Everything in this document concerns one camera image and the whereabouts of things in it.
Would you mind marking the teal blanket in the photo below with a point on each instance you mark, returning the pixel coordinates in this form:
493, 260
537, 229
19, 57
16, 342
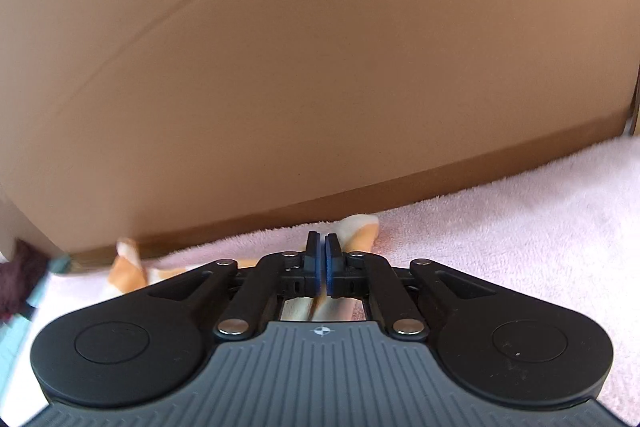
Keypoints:
20, 342

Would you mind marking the plain cardboard box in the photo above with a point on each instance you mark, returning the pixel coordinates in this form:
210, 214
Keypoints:
634, 117

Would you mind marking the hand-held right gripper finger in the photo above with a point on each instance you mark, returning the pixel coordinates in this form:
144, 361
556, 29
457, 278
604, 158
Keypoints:
320, 277
331, 274

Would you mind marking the dark brown cloth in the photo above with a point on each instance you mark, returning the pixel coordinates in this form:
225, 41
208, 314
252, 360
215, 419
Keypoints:
17, 277

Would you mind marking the orange and white striped sweater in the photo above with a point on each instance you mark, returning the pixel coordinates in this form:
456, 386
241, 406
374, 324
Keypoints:
357, 227

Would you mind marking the pink fluffy towel blanket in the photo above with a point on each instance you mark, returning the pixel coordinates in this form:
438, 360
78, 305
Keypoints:
525, 232

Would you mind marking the large cardboard box with labels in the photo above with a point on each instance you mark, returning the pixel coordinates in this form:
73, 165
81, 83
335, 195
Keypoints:
300, 57

